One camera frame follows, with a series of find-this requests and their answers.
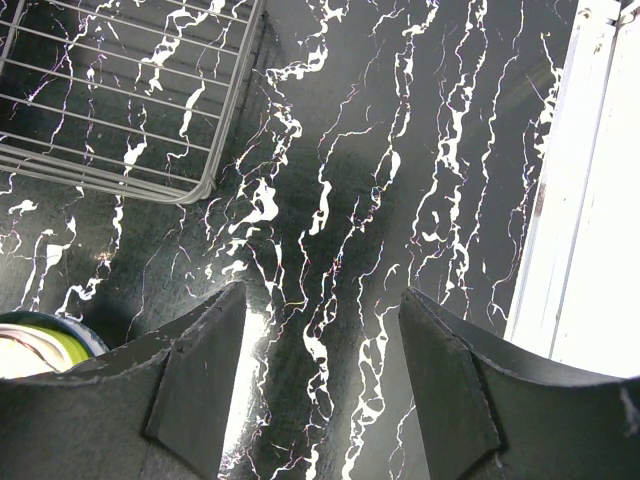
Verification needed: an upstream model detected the aluminium frame rail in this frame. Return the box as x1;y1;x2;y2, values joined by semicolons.
504;1;639;378

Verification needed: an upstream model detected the grey wire dish rack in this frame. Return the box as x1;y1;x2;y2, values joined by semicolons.
1;1;264;204

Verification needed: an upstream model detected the white bowl dark blue outside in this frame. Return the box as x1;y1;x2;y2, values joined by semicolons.
1;311;109;357

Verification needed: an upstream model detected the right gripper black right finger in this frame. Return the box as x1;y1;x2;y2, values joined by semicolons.
399;288;639;479

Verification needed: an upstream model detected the yellow floral scalloped bowl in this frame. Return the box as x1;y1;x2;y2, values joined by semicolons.
1;323;91;379

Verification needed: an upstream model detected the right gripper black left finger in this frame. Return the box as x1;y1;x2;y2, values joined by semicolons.
1;282;247;479

